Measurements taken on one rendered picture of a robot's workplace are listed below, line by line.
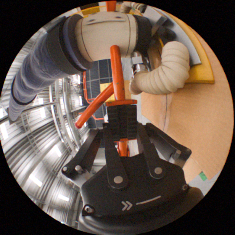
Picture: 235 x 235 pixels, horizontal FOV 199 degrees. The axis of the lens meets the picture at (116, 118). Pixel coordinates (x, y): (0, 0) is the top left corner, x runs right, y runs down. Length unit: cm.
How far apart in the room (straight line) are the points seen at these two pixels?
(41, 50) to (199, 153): 37
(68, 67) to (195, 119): 28
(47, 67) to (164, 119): 34
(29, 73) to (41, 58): 8
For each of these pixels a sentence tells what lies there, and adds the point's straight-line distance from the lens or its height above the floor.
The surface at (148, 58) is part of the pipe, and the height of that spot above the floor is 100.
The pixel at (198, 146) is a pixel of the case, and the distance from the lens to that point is 16.
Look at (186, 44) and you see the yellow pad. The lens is 15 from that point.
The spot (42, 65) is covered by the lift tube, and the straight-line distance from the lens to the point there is 22.
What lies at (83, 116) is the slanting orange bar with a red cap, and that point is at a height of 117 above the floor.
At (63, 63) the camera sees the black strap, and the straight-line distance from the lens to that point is 18.
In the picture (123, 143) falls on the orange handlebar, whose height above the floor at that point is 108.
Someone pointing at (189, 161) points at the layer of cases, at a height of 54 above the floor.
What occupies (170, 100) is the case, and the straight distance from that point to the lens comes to 19.
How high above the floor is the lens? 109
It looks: level
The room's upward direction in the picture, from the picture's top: 96 degrees counter-clockwise
